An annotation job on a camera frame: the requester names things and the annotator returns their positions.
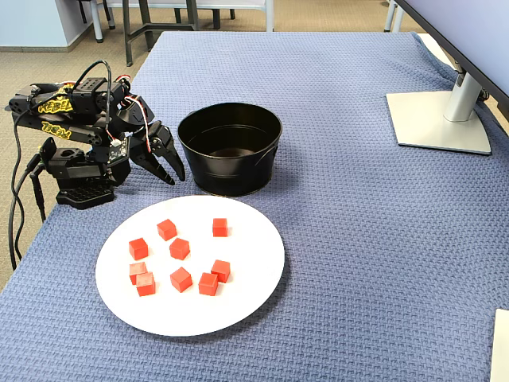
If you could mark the black chair legs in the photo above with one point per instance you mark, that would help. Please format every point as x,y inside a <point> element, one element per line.
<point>111,20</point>

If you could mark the dark grey metal leg frame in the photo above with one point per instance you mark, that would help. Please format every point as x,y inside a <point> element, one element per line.
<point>127,36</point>

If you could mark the blue woven tablecloth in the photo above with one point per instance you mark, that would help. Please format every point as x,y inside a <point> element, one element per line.
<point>358,238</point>

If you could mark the dark chair base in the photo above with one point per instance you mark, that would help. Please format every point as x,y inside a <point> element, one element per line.
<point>216,20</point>

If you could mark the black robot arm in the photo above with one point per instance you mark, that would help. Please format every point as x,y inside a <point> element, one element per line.
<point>79,135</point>

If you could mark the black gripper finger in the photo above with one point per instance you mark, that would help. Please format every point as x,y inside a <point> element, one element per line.
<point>167,143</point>
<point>149,159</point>

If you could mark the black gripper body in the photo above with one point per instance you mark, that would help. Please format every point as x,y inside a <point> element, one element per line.
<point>148,148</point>

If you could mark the white metal table leg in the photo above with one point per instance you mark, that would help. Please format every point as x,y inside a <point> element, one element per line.
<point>391,18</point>

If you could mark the light grey table leg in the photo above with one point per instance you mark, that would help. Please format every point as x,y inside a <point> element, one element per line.
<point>98,24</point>

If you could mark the white round plate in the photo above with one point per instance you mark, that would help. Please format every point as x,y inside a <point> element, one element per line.
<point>238,298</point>

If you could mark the silver monitor stand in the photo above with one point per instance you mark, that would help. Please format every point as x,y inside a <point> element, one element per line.
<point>437,127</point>

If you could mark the red cube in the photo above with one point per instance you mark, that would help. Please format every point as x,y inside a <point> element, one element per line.
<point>179,248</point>
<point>220,227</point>
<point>208,284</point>
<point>166,229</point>
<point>145,285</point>
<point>138,248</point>
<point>136,269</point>
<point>181,279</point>
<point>221,270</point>

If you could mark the white desk frame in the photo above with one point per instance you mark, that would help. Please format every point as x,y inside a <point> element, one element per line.
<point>269,18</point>

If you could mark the small black circuit board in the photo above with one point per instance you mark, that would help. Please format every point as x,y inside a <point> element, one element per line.
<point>118,149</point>

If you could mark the computer monitor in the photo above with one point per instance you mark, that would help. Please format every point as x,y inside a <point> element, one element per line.
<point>477,32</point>

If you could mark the light blue cabinet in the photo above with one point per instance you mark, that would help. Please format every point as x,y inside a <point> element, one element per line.
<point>36,20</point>

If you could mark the black metal bucket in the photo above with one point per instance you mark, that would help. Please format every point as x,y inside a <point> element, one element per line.
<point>230,175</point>

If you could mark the white flat board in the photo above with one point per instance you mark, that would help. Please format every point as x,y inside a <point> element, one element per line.
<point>502,350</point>

